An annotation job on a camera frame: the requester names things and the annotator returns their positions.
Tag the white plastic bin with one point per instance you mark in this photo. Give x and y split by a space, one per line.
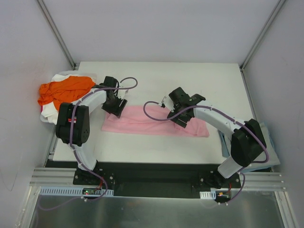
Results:
93 74

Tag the blue folded t shirt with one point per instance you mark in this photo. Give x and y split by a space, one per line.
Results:
223 145

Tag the orange t shirt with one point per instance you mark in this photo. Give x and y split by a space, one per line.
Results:
65 91

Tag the pink t shirt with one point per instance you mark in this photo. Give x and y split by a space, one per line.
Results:
134 121

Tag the grey folded t shirt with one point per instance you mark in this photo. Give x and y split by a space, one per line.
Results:
273 152

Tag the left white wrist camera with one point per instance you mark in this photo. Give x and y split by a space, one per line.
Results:
121 92

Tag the white t shirt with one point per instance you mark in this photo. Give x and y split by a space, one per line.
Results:
48 114

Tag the aluminium corner post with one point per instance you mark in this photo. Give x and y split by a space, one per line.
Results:
263 32
50 21

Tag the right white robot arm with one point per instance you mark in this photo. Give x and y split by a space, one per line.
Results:
247 143

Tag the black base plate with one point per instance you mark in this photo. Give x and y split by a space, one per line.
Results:
156 180

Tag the right slotted cable duct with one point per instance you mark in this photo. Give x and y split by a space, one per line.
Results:
207 195

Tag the right aluminium corner post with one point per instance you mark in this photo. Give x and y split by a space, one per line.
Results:
263 32

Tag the slotted cable duct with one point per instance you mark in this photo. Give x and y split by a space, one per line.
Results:
75 191
207 195

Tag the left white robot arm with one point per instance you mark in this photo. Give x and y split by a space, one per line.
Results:
73 122

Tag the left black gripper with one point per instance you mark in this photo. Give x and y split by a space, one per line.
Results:
114 107

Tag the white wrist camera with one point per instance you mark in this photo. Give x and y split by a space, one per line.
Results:
168 103
121 92

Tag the aluminium extrusion rail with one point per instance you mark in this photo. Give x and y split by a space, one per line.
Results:
57 172

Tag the left aluminium corner post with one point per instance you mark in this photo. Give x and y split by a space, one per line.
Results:
50 21

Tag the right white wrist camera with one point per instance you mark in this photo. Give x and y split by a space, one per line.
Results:
168 103

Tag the left slotted cable duct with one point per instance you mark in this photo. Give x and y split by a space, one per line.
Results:
75 191

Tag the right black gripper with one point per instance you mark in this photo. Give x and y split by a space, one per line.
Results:
179 117

